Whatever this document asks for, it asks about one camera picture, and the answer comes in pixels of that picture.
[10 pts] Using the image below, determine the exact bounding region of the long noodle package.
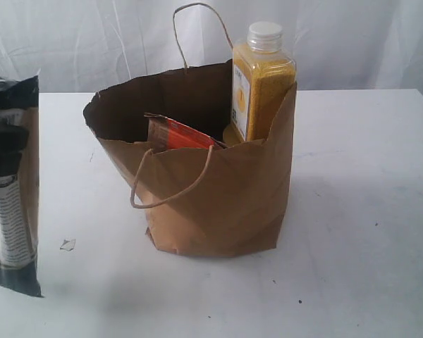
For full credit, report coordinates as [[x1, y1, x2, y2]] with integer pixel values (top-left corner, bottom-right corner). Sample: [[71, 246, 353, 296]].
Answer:
[[0, 76, 42, 298]]

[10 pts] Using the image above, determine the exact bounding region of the brown pouch with orange label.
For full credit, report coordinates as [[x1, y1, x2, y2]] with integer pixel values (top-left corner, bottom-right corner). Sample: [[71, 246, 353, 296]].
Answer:
[[144, 113, 226, 150]]

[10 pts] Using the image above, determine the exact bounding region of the clear jar with tan lid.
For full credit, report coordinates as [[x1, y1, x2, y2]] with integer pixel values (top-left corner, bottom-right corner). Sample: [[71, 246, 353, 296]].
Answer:
[[223, 124, 242, 147]]

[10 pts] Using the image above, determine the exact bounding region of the yellow millet plastic bottle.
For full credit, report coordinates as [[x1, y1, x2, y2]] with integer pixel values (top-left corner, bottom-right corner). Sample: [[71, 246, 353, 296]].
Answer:
[[231, 21, 296, 142]]

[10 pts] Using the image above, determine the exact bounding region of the large brown paper bag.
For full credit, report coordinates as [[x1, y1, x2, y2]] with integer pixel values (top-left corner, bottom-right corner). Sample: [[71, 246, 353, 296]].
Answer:
[[82, 2, 298, 259]]

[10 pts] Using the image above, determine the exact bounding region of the small clear plastic scrap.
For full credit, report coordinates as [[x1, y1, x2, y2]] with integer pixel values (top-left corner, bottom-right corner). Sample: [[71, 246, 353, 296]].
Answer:
[[59, 239, 76, 251]]

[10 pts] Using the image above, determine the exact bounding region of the white curtain backdrop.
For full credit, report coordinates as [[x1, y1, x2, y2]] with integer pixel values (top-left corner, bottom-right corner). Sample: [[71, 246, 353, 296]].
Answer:
[[0, 1, 423, 94]]

